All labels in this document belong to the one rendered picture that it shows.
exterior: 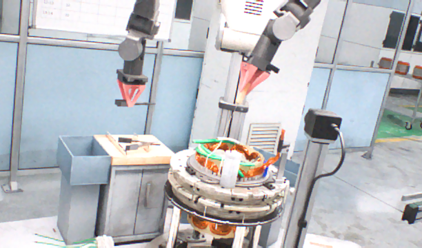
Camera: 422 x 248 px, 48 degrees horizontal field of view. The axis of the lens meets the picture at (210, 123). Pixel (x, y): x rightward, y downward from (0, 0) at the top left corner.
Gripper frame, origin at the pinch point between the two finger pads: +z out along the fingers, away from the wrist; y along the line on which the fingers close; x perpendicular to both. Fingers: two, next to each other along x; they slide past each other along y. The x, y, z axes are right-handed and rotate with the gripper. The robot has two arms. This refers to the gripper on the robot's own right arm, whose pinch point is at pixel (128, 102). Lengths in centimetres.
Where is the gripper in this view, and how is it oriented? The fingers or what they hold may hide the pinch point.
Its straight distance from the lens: 145.3
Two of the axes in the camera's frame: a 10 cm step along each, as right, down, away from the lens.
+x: 8.5, 0.0, 5.2
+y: 4.9, 3.2, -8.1
